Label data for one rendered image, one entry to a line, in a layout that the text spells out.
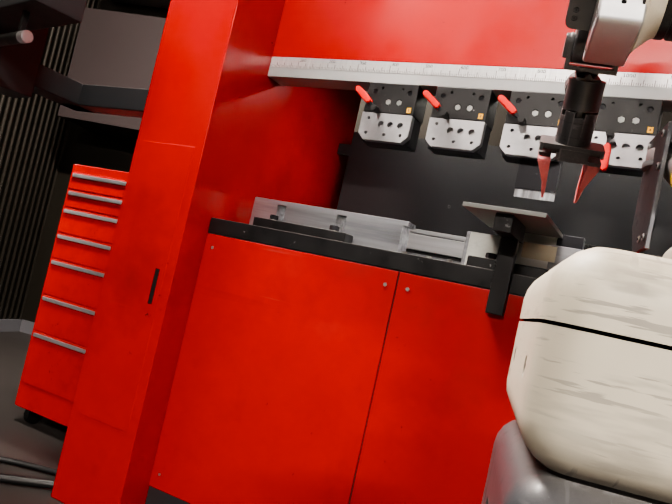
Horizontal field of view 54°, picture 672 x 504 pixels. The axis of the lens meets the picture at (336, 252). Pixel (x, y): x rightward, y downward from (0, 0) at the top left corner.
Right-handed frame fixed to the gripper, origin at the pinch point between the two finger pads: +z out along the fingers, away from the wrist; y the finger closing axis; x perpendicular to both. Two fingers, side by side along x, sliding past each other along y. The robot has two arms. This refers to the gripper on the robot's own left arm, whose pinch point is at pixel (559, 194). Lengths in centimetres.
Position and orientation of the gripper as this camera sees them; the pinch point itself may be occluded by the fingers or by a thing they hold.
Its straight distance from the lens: 119.8
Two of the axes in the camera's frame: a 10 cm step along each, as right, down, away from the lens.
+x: -2.9, 3.5, -8.9
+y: -9.5, -2.0, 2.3
